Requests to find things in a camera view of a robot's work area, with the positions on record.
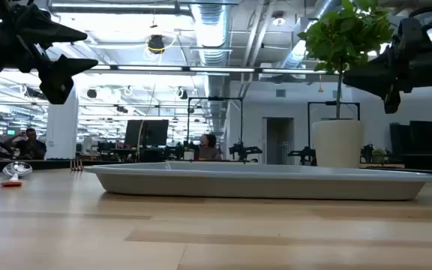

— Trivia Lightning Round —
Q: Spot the silver ventilation duct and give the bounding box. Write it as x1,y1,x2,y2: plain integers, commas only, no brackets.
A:
190,0,236,132

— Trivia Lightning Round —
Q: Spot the black computer monitor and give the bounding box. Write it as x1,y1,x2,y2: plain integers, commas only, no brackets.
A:
124,119,170,148

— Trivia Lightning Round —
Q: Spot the black round ceiling device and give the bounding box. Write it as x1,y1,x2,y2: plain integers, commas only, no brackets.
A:
147,34,166,54

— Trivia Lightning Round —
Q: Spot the grey plastic tray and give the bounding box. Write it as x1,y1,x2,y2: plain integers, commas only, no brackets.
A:
83,160,432,202

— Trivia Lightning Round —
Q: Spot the white building column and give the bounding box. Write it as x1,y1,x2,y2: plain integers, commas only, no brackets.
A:
45,85,80,161

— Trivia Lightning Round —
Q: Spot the black stacked equipment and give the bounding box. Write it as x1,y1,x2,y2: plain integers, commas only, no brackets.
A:
389,120,432,155

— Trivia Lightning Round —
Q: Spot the metal spoon orange handle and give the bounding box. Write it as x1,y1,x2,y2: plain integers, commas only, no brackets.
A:
1,161,33,188

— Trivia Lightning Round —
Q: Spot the grey door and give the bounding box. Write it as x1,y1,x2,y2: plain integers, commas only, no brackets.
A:
262,116,295,165

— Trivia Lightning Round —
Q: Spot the green leafy plant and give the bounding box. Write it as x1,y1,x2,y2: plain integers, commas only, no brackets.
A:
297,0,395,120

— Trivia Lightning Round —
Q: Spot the person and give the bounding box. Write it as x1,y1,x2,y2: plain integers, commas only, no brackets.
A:
197,133,223,161
4,127,47,161

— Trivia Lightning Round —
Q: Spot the black metal frame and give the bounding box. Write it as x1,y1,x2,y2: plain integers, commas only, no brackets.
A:
307,100,362,166
187,96,245,162

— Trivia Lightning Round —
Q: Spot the white plant pot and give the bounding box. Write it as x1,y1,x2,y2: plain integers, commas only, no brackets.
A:
311,118,365,169

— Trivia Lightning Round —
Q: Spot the small potted plant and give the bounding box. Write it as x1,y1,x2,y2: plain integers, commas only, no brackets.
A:
371,148,389,164

